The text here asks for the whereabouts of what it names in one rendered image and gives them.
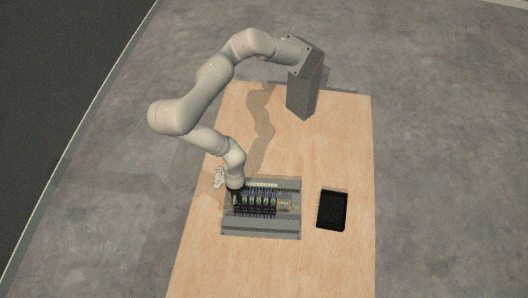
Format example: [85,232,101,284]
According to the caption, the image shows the grey relay panel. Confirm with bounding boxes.
[220,177,302,240]

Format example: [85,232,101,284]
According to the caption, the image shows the black rectangular tray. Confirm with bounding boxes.
[316,189,348,232]

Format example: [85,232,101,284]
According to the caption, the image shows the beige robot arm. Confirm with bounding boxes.
[147,27,302,190]

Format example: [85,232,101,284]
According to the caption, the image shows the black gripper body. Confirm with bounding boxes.
[226,182,246,198]

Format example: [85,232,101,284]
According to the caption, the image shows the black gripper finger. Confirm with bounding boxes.
[230,192,241,205]

